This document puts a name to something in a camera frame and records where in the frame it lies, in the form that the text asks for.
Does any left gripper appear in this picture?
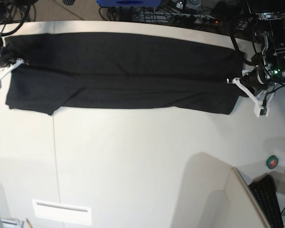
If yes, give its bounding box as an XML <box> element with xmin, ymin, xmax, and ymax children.
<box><xmin>227</xmin><ymin>66</ymin><xmax>274</xmax><ymax>118</ymax></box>

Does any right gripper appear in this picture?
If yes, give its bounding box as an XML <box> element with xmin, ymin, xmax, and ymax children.
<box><xmin>0</xmin><ymin>47</ymin><xmax>24</xmax><ymax>89</ymax></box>

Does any black t-shirt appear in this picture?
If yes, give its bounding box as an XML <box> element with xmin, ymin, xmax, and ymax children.
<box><xmin>6</xmin><ymin>33</ymin><xmax>244</xmax><ymax>115</ymax></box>

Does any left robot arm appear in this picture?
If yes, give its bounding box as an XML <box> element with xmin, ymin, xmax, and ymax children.
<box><xmin>228</xmin><ymin>0</ymin><xmax>285</xmax><ymax>117</ymax></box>

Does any green tape roll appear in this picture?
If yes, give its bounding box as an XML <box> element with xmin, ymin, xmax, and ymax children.
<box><xmin>266</xmin><ymin>155</ymin><xmax>279</xmax><ymax>169</ymax></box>

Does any black keyboard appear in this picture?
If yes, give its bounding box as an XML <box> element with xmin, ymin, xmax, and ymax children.
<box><xmin>249</xmin><ymin>174</ymin><xmax>284</xmax><ymax>228</ymax></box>

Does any black power strip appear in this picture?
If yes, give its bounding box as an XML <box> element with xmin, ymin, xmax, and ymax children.
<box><xmin>167</xmin><ymin>14</ymin><xmax>218</xmax><ymax>24</ymax></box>

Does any blue box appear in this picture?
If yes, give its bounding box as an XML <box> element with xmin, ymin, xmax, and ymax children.
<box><xmin>96</xmin><ymin>0</ymin><xmax>162</xmax><ymax>7</ymax></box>

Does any white cable slot cover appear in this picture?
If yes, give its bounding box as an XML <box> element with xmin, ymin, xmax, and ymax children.
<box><xmin>32</xmin><ymin>199</ymin><xmax>92</xmax><ymax>226</ymax></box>

